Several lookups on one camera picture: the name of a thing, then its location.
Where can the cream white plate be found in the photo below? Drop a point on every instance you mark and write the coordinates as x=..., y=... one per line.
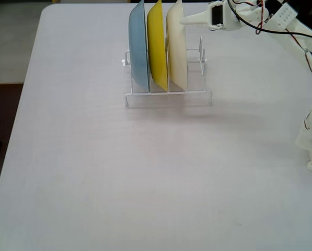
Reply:
x=176, y=57

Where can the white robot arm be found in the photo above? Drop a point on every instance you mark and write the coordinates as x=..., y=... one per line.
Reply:
x=283, y=15

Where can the yellow plate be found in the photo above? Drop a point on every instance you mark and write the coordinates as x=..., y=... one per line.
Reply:
x=157, y=47

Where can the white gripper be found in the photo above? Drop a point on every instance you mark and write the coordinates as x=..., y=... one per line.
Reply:
x=207, y=19

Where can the light blue plate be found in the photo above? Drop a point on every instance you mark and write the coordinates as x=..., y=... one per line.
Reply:
x=138, y=52

